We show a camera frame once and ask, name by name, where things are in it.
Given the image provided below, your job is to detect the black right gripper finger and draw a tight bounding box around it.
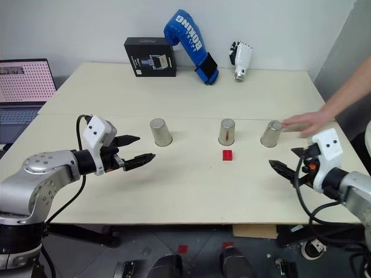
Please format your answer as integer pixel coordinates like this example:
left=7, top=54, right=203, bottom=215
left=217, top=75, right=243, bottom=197
left=290, top=147, right=308, bottom=159
left=268, top=159, right=300, bottom=186

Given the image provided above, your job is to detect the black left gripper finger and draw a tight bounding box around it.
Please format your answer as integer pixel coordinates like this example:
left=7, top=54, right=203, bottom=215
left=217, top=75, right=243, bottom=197
left=123, top=152, right=157, bottom=172
left=112, top=134, right=141, bottom=147

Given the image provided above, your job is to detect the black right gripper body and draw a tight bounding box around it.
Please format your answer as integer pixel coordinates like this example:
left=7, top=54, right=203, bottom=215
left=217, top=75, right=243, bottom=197
left=298, top=142, right=321, bottom=188

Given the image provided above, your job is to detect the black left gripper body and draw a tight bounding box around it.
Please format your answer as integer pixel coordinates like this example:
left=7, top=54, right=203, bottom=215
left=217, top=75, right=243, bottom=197
left=100, top=145, right=126, bottom=174

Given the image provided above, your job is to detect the steel cup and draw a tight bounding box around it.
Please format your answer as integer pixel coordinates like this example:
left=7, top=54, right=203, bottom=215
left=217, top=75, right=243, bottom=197
left=149, top=118, right=174, bottom=147
left=259, top=120, right=284, bottom=149
left=217, top=118, right=236, bottom=147

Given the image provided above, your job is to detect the person's bare hand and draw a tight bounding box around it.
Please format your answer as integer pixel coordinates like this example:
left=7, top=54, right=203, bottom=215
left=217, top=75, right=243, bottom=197
left=282, top=111, right=334, bottom=139

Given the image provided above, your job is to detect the brown cardboard piece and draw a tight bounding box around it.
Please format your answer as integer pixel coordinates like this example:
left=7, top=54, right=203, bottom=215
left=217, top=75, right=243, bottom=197
left=232, top=224, right=279, bottom=240

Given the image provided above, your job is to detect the white round floor object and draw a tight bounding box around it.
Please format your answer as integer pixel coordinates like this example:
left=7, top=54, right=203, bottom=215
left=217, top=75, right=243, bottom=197
left=301, top=237, right=328, bottom=259

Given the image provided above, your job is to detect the black product box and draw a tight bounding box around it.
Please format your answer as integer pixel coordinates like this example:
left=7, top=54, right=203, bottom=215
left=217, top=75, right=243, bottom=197
left=123, top=36, right=178, bottom=78

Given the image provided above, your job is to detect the dark rounded shape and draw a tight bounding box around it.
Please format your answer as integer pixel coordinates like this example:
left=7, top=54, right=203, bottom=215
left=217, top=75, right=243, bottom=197
left=151, top=254, right=184, bottom=278
left=219, top=246, right=256, bottom=278

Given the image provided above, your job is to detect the white robotic hand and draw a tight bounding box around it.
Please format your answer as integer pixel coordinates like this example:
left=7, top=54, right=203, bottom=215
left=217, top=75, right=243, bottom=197
left=227, top=41, right=254, bottom=82

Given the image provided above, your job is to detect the open laptop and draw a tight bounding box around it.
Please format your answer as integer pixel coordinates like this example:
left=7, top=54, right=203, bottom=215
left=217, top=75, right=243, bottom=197
left=0, top=58, right=57, bottom=146

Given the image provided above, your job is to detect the blue boxing glove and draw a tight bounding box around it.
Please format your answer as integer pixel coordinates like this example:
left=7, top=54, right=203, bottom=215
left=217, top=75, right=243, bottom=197
left=163, top=9, right=219, bottom=86

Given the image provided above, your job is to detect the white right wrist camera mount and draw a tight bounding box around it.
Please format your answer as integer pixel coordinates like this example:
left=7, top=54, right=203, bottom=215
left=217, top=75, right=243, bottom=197
left=311, top=128, right=344, bottom=193

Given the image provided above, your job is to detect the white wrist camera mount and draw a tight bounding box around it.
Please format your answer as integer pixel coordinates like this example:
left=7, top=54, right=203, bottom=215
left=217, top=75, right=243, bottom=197
left=81, top=115, right=118, bottom=176
left=311, top=128, right=344, bottom=193

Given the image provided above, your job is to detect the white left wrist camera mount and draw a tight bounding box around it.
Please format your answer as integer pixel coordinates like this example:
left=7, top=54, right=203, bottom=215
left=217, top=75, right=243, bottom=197
left=81, top=115, right=118, bottom=176

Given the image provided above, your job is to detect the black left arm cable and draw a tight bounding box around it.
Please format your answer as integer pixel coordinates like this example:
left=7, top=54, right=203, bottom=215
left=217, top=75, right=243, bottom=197
left=46, top=114, right=91, bottom=224

